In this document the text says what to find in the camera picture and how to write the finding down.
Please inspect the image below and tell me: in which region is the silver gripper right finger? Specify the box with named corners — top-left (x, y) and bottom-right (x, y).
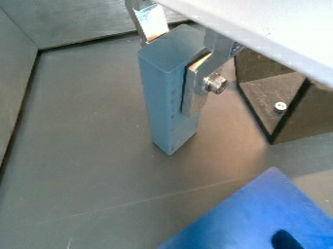
top-left (182, 29), bottom-right (245, 117)

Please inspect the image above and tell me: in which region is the light blue rectangular block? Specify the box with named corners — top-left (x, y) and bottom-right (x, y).
top-left (138, 24), bottom-right (205, 156)

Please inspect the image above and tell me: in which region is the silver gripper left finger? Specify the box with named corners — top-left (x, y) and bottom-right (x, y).
top-left (125, 0), bottom-right (169, 44)

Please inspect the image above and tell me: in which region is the blue shape sorting board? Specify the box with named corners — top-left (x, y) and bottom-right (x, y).
top-left (158, 167), bottom-right (333, 249)

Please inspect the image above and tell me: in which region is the black curved holder stand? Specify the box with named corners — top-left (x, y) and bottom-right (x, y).
top-left (235, 49), bottom-right (333, 144)

